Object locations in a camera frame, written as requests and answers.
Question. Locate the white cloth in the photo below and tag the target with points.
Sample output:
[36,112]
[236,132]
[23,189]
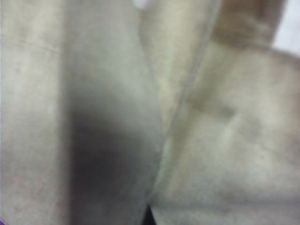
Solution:
[234,117]

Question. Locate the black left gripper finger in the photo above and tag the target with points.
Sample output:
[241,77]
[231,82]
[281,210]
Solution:
[151,220]
[145,219]

